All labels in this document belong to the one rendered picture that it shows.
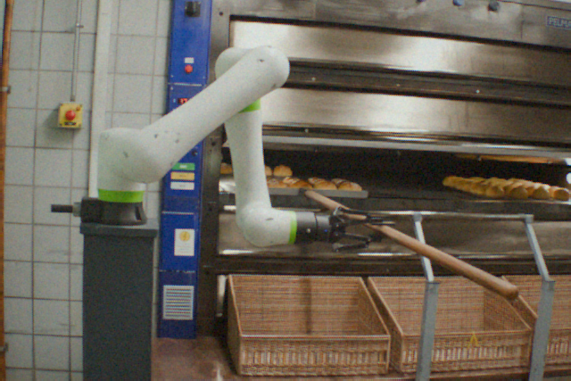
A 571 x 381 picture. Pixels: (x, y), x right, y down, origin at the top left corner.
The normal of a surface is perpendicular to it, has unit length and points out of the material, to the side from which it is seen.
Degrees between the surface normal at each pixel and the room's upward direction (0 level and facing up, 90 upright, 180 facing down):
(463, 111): 70
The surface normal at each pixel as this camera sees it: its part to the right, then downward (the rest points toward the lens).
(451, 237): 0.19, -0.26
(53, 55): 0.18, 0.08
